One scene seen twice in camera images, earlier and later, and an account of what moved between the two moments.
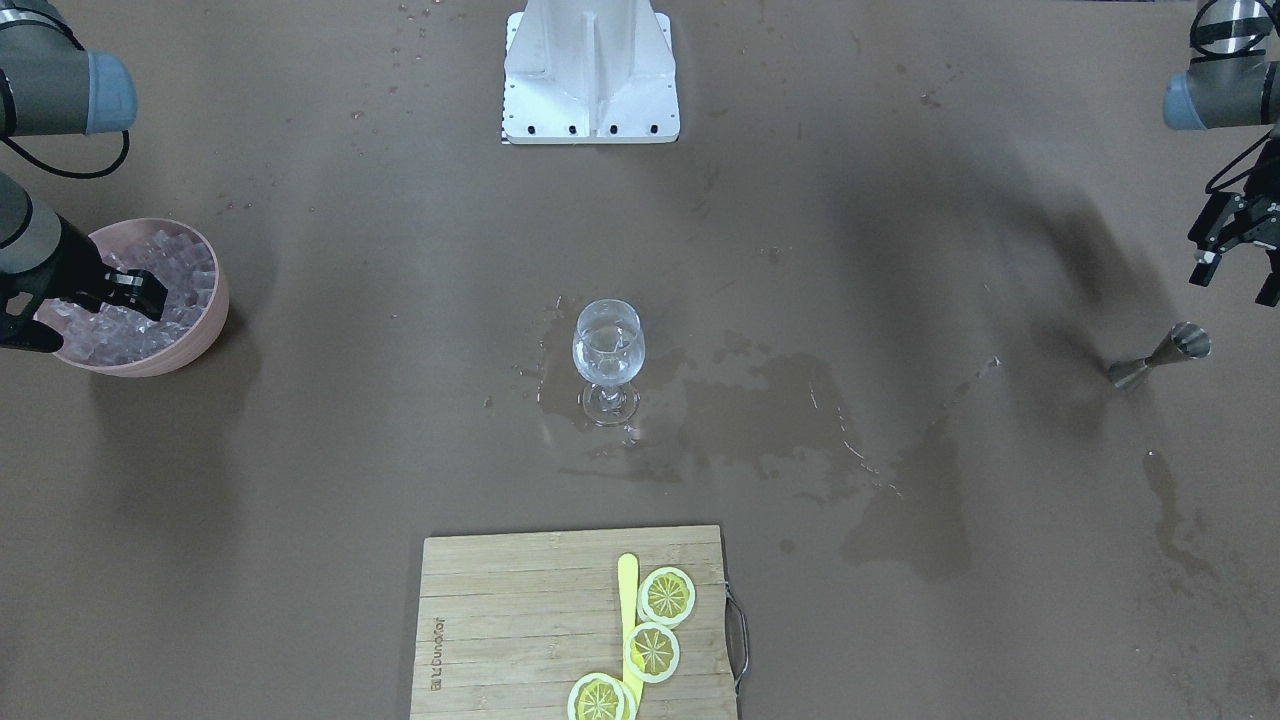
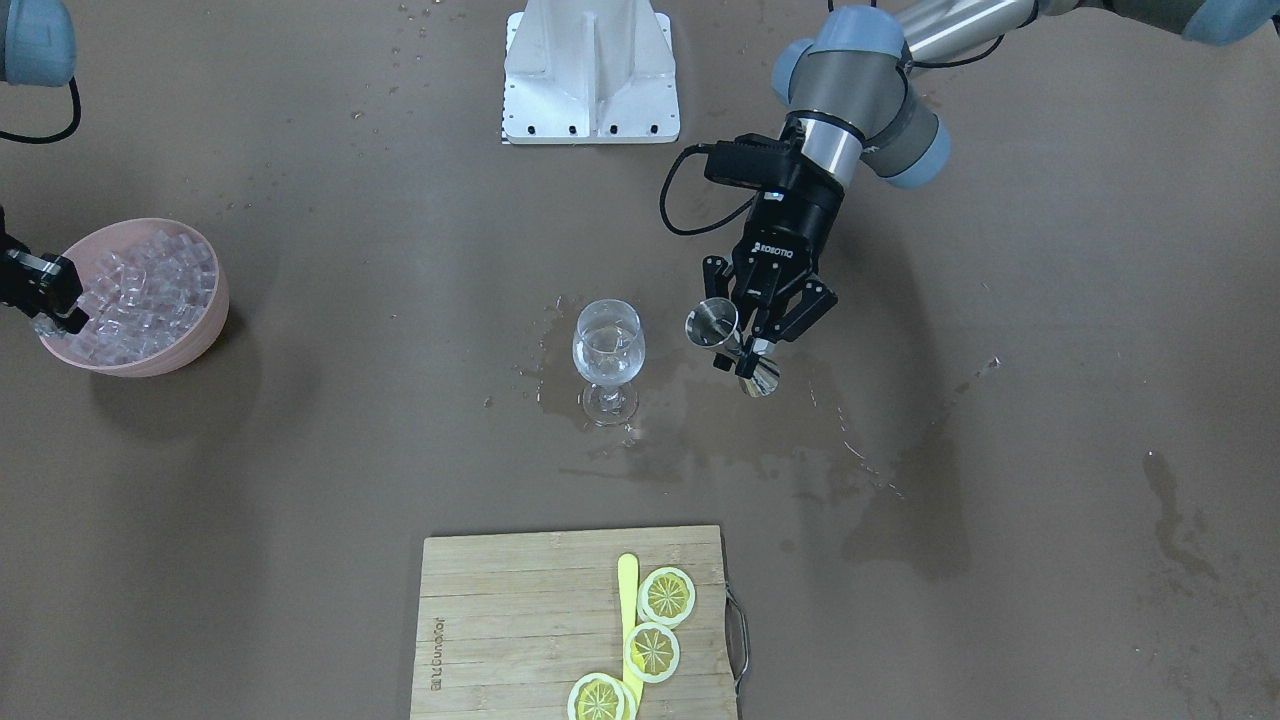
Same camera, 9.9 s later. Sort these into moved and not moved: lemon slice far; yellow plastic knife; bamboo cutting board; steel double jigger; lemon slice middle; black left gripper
Moved: black left gripper; steel double jigger
Not moved: bamboo cutting board; lemon slice far; yellow plastic knife; lemon slice middle
